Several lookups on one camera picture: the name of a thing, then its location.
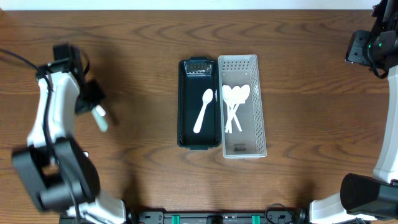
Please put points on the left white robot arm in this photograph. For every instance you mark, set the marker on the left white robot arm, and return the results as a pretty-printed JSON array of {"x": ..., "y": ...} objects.
[{"x": 57, "y": 175}]

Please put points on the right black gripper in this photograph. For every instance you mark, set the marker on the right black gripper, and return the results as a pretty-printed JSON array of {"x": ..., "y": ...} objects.
[{"x": 357, "y": 48}]

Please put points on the dark green plastic basket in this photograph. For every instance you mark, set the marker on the dark green plastic basket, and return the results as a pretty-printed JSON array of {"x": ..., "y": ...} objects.
[{"x": 195, "y": 76}]

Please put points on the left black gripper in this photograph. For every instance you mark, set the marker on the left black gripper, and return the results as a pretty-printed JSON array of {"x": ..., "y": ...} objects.
[{"x": 91, "y": 94}]

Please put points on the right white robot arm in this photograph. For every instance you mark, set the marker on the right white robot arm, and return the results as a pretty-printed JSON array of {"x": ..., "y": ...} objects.
[{"x": 373, "y": 197}]

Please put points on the clear white plastic basket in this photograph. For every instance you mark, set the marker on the clear white plastic basket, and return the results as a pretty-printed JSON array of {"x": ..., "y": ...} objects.
[{"x": 250, "y": 143}]

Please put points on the white plastic spoon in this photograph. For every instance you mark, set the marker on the white plastic spoon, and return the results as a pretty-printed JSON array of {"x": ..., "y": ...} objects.
[
  {"x": 244, "y": 93},
  {"x": 207, "y": 98},
  {"x": 226, "y": 93},
  {"x": 234, "y": 103}
]

